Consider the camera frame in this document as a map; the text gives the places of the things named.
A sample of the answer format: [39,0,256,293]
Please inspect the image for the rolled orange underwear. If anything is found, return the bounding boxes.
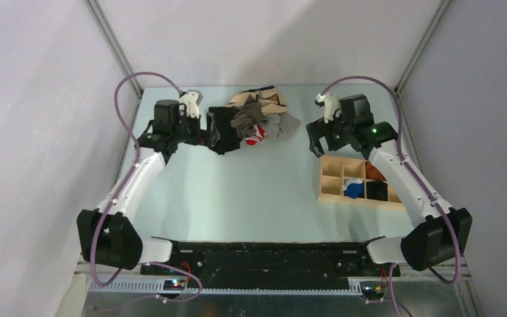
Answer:
[365,162,386,182]

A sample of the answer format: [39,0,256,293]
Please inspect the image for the red white underwear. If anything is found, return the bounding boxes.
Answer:
[244,124,265,146]

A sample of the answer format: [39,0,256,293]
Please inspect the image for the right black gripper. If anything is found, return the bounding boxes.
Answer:
[306,111,354,158]

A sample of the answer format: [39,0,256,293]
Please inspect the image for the rolled blue underwear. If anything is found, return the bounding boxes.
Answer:
[342,178,364,199]

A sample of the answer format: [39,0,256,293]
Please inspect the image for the aluminium frame rail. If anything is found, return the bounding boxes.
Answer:
[82,267,484,316]

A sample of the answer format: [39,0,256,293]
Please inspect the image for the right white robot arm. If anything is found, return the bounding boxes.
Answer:
[306,92,472,276]

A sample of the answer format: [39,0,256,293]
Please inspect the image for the rolled black underwear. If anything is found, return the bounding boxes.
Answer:
[366,180,388,201]

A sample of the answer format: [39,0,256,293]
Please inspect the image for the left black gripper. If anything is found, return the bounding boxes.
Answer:
[171,108,219,147]

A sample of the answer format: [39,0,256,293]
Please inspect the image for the brown boxer briefs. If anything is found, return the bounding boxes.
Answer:
[230,102,266,139]

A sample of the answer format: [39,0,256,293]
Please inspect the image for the left circuit board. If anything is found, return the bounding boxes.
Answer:
[162,279,187,292]

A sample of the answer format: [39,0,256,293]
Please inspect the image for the beige underwear black trim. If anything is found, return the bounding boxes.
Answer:
[229,86,288,116]

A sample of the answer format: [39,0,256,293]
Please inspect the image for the circuit board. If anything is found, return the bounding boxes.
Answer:
[360,285,389,302]
[162,279,187,292]

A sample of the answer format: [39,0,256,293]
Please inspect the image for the wooden compartment box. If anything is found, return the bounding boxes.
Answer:
[318,155,405,211]

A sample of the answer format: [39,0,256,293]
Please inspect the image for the right circuit board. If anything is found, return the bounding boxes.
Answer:
[360,285,389,302]

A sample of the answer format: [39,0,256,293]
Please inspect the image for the grey striped underwear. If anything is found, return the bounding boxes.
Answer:
[259,112,301,142]

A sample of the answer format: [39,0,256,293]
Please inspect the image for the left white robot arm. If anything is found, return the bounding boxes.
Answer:
[77,100,220,275]

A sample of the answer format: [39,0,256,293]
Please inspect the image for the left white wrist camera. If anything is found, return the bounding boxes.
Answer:
[178,90,203,119]

